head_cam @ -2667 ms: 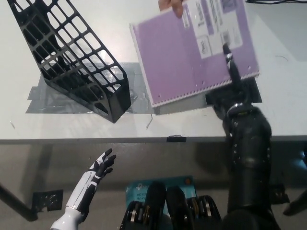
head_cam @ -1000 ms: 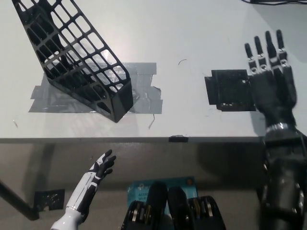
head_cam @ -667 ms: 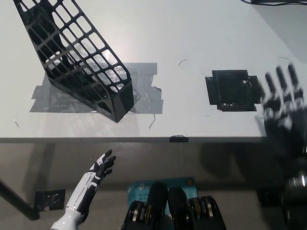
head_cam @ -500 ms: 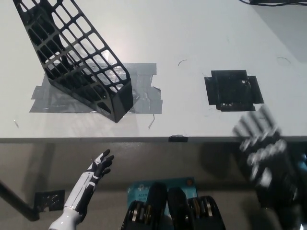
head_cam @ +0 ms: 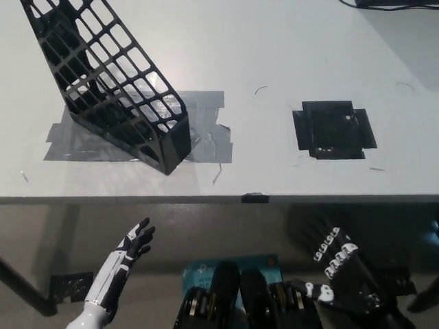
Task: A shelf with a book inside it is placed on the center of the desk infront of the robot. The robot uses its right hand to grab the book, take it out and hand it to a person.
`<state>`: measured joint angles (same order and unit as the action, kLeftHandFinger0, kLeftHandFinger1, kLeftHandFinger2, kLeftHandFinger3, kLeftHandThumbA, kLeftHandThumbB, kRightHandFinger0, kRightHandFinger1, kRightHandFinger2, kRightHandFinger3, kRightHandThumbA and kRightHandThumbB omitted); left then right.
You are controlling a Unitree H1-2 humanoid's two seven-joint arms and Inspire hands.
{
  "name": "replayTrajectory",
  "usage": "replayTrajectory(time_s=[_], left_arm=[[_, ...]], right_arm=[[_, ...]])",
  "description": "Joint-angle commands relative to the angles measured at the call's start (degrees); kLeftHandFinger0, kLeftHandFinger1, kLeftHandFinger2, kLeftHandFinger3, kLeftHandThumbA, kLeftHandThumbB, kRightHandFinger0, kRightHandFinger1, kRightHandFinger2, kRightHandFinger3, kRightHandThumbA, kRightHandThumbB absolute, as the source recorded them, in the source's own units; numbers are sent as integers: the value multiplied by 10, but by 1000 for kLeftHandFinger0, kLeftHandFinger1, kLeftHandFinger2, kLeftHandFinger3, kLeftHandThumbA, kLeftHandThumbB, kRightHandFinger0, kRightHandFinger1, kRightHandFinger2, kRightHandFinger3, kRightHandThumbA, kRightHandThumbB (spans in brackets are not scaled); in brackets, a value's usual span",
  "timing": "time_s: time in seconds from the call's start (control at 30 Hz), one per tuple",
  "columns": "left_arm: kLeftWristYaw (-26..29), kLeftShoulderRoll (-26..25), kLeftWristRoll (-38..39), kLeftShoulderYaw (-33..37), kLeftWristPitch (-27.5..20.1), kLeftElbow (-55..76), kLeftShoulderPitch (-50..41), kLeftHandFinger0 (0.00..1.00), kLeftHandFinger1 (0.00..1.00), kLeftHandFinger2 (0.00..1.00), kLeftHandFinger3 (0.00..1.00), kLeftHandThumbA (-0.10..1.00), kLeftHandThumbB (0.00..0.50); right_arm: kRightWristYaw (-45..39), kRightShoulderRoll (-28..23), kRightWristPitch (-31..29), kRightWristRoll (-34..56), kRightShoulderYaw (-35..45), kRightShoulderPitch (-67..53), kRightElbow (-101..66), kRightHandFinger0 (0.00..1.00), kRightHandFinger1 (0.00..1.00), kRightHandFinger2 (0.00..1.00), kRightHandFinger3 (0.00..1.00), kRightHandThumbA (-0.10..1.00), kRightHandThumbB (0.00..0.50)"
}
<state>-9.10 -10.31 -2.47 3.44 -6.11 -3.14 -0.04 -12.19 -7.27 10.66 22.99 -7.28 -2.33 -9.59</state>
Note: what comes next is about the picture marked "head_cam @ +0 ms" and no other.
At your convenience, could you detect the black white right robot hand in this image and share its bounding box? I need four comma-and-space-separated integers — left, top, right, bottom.
302, 226, 388, 315

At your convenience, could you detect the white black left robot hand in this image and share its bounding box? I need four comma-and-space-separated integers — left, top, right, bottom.
84, 217, 156, 313

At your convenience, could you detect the black mesh file shelf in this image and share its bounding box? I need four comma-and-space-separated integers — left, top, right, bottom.
19, 0, 192, 176

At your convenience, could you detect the black table leg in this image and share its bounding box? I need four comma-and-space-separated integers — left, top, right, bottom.
0, 255, 58, 316
407, 284, 439, 313

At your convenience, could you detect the teal label card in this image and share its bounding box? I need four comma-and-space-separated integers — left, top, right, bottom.
182, 253, 281, 292

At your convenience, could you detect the blue rounded object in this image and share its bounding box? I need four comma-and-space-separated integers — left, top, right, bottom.
420, 219, 439, 248

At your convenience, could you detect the small black tape strip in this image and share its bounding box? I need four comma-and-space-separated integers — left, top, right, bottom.
241, 193, 270, 204

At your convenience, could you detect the grey tape patch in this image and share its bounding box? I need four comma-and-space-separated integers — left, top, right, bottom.
43, 90, 234, 162

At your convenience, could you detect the black tape square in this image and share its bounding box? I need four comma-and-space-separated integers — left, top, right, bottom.
292, 100, 378, 160

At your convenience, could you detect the black device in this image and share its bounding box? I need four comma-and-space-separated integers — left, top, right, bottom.
355, 0, 439, 8

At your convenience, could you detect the black cable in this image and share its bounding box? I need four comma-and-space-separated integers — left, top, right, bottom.
339, 0, 439, 11

